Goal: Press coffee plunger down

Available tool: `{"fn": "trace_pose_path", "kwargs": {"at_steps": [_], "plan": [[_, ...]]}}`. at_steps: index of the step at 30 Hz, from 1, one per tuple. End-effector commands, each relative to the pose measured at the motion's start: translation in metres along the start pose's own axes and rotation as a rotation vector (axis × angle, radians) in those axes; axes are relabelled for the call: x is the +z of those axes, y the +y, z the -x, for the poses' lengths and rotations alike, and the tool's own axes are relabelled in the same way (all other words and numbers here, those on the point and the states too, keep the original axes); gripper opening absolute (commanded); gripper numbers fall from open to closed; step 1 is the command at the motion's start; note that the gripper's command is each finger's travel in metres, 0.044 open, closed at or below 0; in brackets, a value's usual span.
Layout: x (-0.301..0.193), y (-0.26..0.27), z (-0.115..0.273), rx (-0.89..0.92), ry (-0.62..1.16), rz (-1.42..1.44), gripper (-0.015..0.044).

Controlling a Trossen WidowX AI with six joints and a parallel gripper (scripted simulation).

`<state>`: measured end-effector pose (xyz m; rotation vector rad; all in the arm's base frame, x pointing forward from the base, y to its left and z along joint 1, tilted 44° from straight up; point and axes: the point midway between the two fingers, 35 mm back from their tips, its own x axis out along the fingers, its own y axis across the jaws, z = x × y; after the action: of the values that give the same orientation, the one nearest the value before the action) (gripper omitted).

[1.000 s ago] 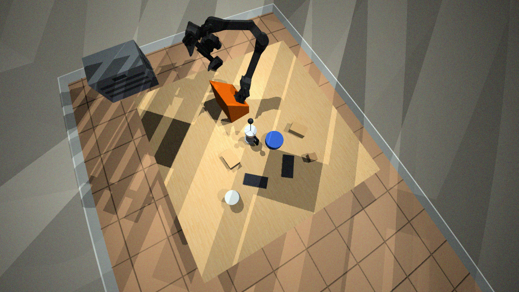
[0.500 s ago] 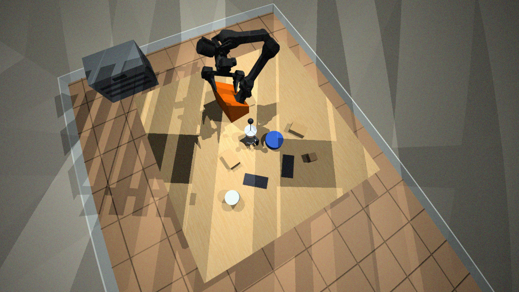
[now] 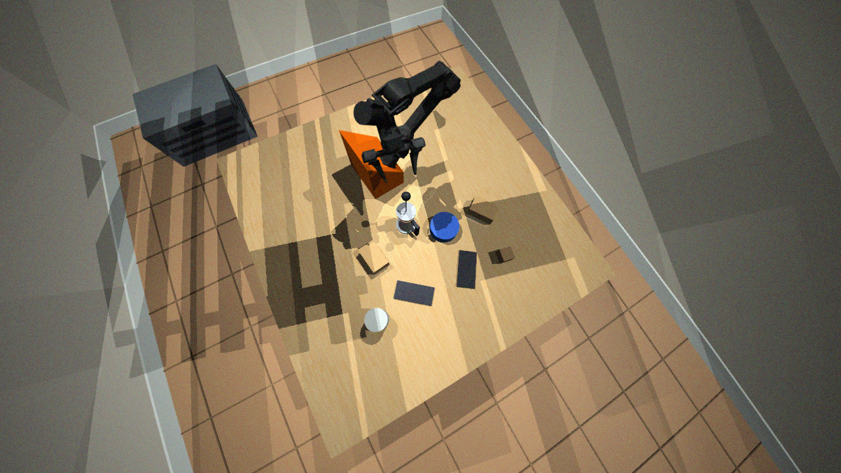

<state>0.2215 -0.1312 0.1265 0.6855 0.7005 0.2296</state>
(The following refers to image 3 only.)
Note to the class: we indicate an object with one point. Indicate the blue short cylinder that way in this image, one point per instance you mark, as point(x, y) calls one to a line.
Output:
point(444, 227)

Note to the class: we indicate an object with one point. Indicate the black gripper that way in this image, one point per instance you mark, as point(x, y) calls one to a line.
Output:
point(414, 145)

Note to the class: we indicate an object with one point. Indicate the grey cylinder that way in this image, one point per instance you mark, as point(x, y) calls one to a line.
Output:
point(376, 319)

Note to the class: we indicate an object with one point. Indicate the dark grey flat rectangular pad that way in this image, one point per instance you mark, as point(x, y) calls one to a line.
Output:
point(416, 293)
point(466, 276)

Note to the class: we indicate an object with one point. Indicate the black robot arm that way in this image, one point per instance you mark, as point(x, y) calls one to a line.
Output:
point(399, 94)

